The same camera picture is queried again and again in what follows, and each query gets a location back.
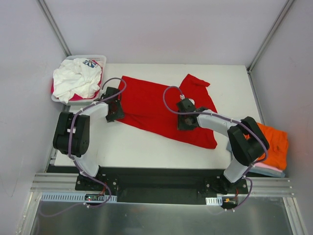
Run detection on red t-shirt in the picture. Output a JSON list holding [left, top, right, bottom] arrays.
[[118, 74, 217, 149]]

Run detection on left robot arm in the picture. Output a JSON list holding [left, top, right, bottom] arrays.
[[53, 87, 125, 190]]

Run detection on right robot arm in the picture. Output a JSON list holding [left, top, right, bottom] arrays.
[[177, 95, 269, 193]]

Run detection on white crumpled t-shirt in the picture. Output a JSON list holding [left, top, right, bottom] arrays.
[[53, 58, 103, 104]]

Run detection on white laundry basket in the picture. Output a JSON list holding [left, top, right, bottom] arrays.
[[51, 54, 108, 106]]

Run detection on light blue folded shirt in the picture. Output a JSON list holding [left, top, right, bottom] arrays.
[[249, 143, 288, 178]]

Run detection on orange folded t-shirt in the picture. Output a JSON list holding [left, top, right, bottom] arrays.
[[258, 123, 289, 170]]

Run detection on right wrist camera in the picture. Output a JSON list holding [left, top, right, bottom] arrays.
[[176, 98, 196, 113]]

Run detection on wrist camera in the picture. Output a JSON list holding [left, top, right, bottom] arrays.
[[176, 98, 196, 113], [102, 87, 121, 102]]

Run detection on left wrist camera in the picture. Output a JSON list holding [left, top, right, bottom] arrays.
[[102, 87, 121, 102]]

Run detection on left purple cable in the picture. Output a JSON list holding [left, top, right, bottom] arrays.
[[39, 77, 128, 217]]

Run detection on purple cable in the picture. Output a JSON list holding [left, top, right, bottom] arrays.
[[162, 85, 269, 215], [39, 77, 128, 217]]

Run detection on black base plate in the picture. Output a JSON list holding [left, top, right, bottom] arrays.
[[75, 167, 248, 205]]

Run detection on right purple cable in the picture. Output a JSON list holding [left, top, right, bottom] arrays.
[[162, 85, 269, 215]]

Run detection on right cable duct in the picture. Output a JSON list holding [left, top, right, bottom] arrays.
[[205, 196, 223, 206]]

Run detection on cable duct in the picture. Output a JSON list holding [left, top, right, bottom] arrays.
[[41, 192, 117, 204], [205, 196, 223, 206]]

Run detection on aluminium frame rail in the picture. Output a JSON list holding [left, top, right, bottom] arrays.
[[30, 173, 296, 197]]

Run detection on left cable duct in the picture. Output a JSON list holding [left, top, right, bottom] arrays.
[[41, 192, 117, 204]]

